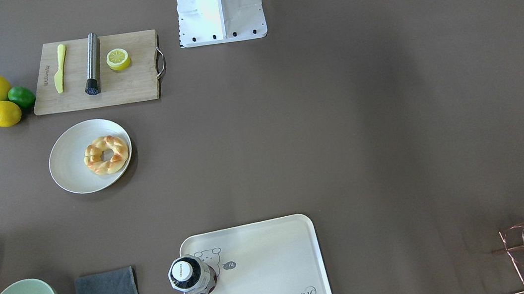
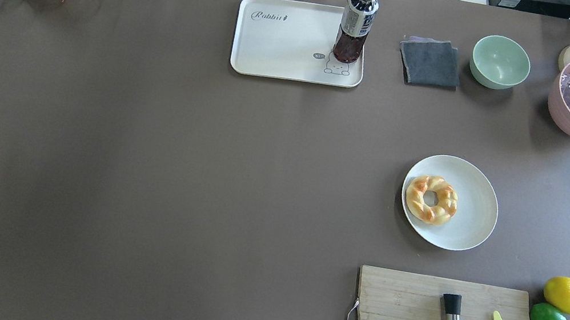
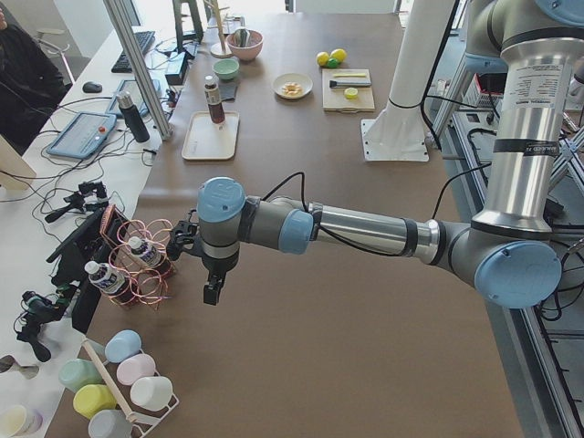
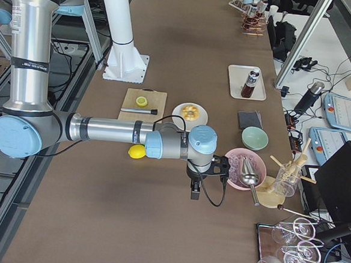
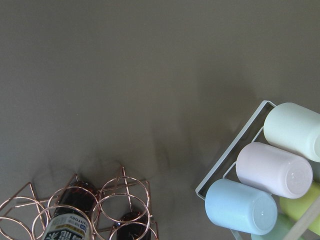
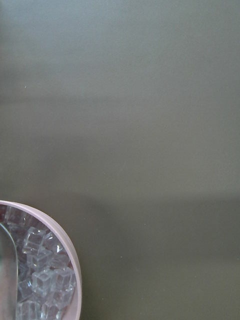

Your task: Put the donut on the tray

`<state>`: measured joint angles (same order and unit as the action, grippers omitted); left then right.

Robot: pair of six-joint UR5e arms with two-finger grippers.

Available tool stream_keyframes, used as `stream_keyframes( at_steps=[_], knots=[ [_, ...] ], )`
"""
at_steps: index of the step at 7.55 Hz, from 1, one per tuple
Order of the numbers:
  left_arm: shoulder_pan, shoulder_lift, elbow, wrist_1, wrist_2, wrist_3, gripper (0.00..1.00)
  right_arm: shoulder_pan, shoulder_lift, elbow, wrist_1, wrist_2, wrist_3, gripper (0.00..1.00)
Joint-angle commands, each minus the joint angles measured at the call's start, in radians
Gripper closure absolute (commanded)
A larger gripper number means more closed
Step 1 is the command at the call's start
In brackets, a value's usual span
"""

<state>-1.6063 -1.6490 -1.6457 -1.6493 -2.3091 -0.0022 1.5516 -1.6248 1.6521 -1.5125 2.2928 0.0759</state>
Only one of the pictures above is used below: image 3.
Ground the white camera post base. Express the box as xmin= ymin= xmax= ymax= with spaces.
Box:
xmin=361 ymin=0 xmax=458 ymax=162

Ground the pink ice bowl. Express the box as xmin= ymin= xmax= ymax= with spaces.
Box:
xmin=226 ymin=29 xmax=264 ymax=61

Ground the light blue cup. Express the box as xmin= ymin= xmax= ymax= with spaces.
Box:
xmin=105 ymin=329 xmax=142 ymax=363

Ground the racked tea bottle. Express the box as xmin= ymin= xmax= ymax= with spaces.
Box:
xmin=84 ymin=260 xmax=134 ymax=305
xmin=128 ymin=235 xmax=165 ymax=271

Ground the white cup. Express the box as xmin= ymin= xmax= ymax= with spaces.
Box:
xmin=130 ymin=376 xmax=173 ymax=412

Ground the black thermos bottle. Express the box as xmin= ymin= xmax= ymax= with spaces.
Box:
xmin=116 ymin=90 xmax=150 ymax=143

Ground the yellow lemon far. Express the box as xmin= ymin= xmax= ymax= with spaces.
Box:
xmin=330 ymin=48 xmax=348 ymax=63

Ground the blue teach pendant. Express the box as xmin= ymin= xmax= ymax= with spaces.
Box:
xmin=106 ymin=79 xmax=149 ymax=119
xmin=47 ymin=111 xmax=117 ymax=160

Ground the mint green bowl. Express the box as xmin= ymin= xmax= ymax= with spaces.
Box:
xmin=213 ymin=58 xmax=240 ymax=81

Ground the wooden mug tree stand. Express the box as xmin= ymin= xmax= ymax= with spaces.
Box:
xmin=203 ymin=0 xmax=233 ymax=59

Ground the blue teach pendant far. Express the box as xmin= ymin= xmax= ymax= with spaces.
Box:
xmin=106 ymin=79 xmax=149 ymax=119

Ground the black keyboard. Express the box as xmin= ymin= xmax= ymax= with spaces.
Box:
xmin=109 ymin=29 xmax=157 ymax=74

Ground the mint green cup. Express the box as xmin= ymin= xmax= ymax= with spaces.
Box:
xmin=58 ymin=359 xmax=103 ymax=393

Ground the lilac pink cup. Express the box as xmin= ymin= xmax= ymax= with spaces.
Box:
xmin=116 ymin=353 xmax=156 ymax=386

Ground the steel ice scoop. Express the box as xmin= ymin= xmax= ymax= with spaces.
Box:
xmin=234 ymin=16 xmax=250 ymax=47

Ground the steel black-tipped rod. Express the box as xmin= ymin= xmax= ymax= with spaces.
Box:
xmin=328 ymin=79 xmax=371 ymax=89

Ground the yellow lemon near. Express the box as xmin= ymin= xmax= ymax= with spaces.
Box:
xmin=316 ymin=51 xmax=330 ymax=67

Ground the grey cup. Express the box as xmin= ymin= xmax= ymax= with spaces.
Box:
xmin=88 ymin=410 xmax=132 ymax=438

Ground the aluminium frame post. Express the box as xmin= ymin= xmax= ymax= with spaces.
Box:
xmin=103 ymin=0 xmax=172 ymax=141

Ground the yellow lemon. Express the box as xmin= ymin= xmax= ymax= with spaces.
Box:
xmin=316 ymin=51 xmax=330 ymax=67
xmin=330 ymin=48 xmax=348 ymax=63

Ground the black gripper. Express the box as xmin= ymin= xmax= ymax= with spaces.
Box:
xmin=203 ymin=254 xmax=238 ymax=305

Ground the grey folded cloth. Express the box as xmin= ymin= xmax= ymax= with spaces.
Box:
xmin=218 ymin=82 xmax=238 ymax=101

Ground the glazed twisted donut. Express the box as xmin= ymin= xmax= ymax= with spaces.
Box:
xmin=281 ymin=81 xmax=303 ymax=99

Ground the green lime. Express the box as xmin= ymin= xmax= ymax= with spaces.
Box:
xmin=326 ymin=57 xmax=340 ymax=68

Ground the copper wire bottle rack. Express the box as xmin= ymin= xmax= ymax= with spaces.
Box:
xmin=99 ymin=205 xmax=176 ymax=310

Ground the blue teach pendant near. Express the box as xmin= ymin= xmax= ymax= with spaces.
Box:
xmin=47 ymin=111 xmax=117 ymax=160

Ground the cream cup on desk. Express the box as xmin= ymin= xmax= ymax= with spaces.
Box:
xmin=1 ymin=404 xmax=43 ymax=437

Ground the white round plate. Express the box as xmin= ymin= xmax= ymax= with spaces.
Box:
xmin=272 ymin=73 xmax=313 ymax=99

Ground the black power adapter box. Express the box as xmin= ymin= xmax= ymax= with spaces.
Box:
xmin=164 ymin=52 xmax=188 ymax=86

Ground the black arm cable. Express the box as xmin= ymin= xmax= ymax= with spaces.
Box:
xmin=260 ymin=171 xmax=494 ymax=257

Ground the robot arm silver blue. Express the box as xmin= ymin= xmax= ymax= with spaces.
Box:
xmin=196 ymin=1 xmax=583 ymax=308

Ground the black computer mouse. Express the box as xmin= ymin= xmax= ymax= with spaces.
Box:
xmin=82 ymin=81 xmax=102 ymax=94

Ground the yellow green cup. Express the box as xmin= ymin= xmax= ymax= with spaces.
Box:
xmin=73 ymin=384 xmax=117 ymax=419

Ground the wooden cutting board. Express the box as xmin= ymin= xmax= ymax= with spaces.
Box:
xmin=321 ymin=68 xmax=375 ymax=112

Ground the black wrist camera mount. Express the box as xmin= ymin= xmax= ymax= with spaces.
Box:
xmin=166 ymin=208 xmax=203 ymax=261

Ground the racked tea bottle upper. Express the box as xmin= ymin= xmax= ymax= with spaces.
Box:
xmin=128 ymin=235 xmax=165 ymax=271

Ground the cream rabbit tray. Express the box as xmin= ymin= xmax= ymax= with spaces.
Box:
xmin=182 ymin=111 xmax=240 ymax=161

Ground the standing dark tea bottle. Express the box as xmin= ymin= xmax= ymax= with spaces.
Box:
xmin=204 ymin=75 xmax=225 ymax=125

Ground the yellow plastic knife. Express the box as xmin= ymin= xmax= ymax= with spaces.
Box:
xmin=332 ymin=71 xmax=368 ymax=78

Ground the half lemon slice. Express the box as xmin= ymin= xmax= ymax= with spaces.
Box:
xmin=343 ymin=88 xmax=359 ymax=99

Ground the racked tea bottle lower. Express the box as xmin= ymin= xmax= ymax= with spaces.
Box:
xmin=84 ymin=260 xmax=134 ymax=305

